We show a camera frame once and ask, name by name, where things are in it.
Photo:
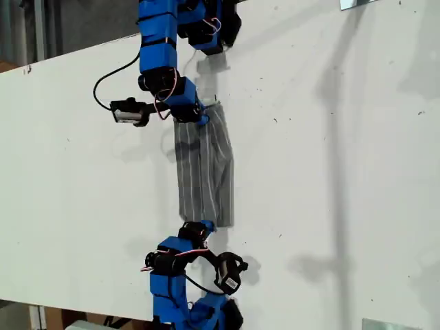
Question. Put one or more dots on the grey white striped towel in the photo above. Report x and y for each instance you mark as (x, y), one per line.
(203, 172)

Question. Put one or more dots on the black table clamp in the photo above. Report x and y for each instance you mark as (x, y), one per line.
(235, 313)
(233, 24)

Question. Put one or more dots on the brown cardboard box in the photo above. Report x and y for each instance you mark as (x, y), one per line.
(79, 314)

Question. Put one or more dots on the white plastic object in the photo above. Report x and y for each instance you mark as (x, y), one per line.
(82, 326)

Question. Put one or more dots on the white table leg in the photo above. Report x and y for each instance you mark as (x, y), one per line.
(38, 318)

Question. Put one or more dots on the black camera stalk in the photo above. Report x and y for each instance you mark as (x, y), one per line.
(156, 108)
(212, 258)

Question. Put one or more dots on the black camera box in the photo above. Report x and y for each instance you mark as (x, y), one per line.
(228, 278)
(125, 115)

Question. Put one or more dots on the pale upright post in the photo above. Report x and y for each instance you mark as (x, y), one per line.
(39, 31)

